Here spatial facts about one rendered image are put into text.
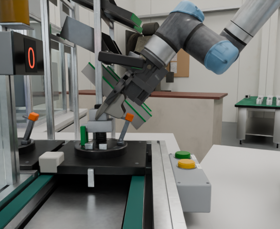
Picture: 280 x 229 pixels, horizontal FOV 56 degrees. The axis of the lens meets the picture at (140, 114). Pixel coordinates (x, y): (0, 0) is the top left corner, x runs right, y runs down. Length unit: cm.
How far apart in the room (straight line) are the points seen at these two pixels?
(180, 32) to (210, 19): 679
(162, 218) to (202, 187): 15
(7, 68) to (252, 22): 57
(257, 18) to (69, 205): 61
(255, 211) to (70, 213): 42
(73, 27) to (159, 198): 67
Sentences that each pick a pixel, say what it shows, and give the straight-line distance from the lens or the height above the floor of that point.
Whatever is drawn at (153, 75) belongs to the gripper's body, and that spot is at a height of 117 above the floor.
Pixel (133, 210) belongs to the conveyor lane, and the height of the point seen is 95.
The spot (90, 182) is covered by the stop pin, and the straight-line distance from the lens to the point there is 61.
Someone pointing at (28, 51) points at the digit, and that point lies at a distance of 53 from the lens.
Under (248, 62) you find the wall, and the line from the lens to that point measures 720.
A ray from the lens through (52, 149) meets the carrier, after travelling 77.
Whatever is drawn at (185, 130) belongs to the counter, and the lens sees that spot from 364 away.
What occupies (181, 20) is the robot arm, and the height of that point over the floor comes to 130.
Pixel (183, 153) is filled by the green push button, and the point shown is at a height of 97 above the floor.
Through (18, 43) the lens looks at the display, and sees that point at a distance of 50.
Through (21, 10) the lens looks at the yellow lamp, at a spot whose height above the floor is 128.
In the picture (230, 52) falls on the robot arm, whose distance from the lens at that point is 63.
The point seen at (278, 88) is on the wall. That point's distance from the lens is 720.
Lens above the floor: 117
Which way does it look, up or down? 8 degrees down
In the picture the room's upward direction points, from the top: straight up
